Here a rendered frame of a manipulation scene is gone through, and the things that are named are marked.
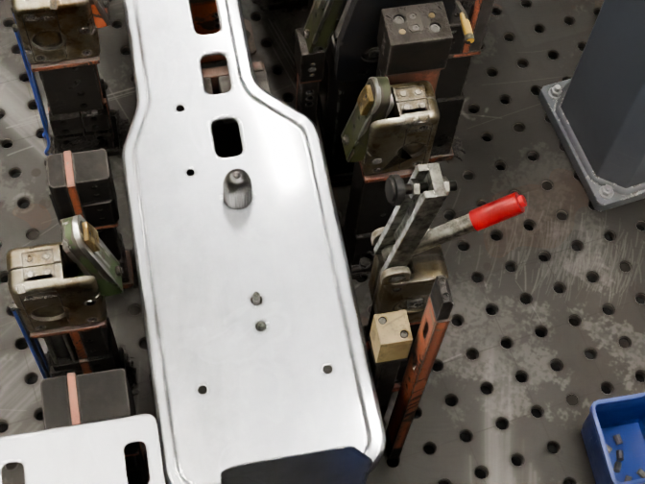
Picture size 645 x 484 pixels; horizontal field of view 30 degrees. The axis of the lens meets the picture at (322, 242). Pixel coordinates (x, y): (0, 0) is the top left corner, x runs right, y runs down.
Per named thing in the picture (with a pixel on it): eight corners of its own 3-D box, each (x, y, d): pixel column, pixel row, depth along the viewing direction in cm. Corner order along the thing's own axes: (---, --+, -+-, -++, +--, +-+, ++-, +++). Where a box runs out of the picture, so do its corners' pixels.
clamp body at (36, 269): (40, 350, 156) (-14, 230, 124) (132, 336, 157) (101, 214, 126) (47, 418, 152) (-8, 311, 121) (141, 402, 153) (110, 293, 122)
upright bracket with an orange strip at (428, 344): (383, 437, 152) (435, 274, 108) (394, 435, 153) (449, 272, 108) (388, 459, 151) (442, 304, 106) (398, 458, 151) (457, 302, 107)
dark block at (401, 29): (353, 192, 168) (380, 7, 130) (402, 184, 169) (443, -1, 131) (360, 223, 166) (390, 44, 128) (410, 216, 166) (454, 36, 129)
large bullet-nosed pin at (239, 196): (222, 192, 135) (220, 163, 129) (250, 188, 135) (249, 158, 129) (226, 217, 133) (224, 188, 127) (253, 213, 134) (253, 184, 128)
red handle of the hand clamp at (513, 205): (374, 236, 124) (514, 178, 118) (385, 243, 126) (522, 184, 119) (383, 273, 122) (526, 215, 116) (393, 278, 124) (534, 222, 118)
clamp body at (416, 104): (327, 226, 166) (345, 72, 132) (409, 213, 167) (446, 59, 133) (341, 286, 162) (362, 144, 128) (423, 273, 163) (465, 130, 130)
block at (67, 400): (67, 444, 150) (29, 366, 125) (156, 428, 152) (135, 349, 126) (75, 519, 146) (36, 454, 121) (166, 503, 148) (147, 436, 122)
